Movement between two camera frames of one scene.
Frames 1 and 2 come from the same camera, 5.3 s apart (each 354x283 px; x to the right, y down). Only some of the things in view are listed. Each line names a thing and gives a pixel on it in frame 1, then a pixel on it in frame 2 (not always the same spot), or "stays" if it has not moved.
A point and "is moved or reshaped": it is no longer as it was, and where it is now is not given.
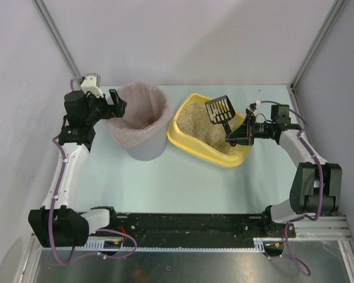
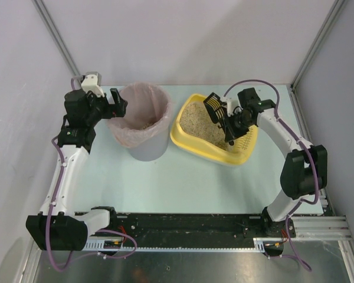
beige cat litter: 193,120 stays
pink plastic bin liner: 148,111 stays
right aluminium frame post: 336,5 stays
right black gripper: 250,131 to 227,124
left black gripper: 108,104 stays
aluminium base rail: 324,228 stays
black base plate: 159,227 stays
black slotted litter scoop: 220,109 is moved or reshaped
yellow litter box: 237,121 is moved or reshaped
